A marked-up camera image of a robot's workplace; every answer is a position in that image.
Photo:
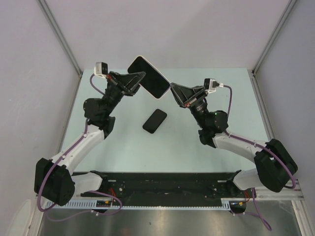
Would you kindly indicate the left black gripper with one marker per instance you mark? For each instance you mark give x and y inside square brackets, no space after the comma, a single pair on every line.
[127,83]

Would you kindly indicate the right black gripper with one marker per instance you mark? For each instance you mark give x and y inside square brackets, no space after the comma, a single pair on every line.
[181,95]

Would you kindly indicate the black phone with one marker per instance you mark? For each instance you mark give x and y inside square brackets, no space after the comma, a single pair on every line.
[154,121]

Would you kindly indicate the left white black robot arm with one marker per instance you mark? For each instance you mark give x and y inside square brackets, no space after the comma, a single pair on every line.
[53,177]

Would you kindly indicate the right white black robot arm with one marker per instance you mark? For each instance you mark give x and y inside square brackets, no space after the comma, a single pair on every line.
[274,167]

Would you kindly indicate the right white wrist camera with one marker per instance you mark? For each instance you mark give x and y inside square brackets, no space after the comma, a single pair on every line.
[210,85]

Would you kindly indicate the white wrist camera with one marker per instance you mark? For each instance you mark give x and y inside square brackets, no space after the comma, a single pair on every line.
[210,85]
[101,69]

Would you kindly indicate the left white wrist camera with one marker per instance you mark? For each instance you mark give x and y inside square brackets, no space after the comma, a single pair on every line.
[101,69]

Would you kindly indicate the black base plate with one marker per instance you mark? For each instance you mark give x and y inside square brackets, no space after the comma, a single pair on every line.
[171,187]

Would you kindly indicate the white slotted cable duct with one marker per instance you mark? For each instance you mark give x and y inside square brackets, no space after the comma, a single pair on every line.
[208,204]

